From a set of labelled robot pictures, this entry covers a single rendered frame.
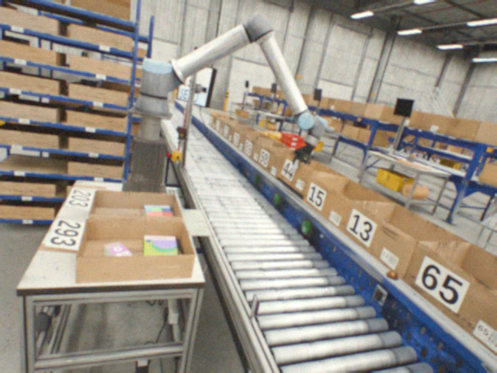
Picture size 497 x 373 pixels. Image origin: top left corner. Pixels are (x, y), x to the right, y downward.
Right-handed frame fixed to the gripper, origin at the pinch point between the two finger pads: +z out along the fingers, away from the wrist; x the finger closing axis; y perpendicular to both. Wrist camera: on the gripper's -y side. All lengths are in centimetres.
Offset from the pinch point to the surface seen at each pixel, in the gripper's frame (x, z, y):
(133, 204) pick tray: -87, 46, 14
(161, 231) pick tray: -76, 42, 46
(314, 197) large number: 0.2, 5.9, 31.2
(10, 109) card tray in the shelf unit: -174, 47, -96
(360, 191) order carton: 26.7, -7.6, 32.5
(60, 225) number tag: -112, 44, 56
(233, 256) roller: -45, 39, 58
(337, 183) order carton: 19.1, -5.8, 19.9
